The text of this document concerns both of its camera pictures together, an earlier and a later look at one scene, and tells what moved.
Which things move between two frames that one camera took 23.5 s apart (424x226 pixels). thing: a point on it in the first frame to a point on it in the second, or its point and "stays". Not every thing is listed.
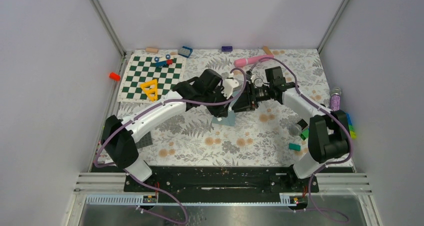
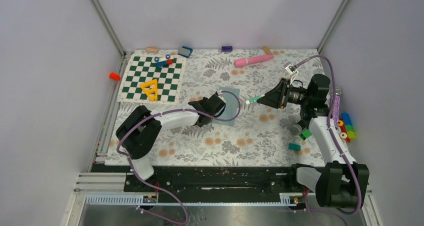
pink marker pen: (242, 62) stays
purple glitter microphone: (335, 99) stays
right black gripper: (247, 101) to (278, 97)
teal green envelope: (230, 120) stays
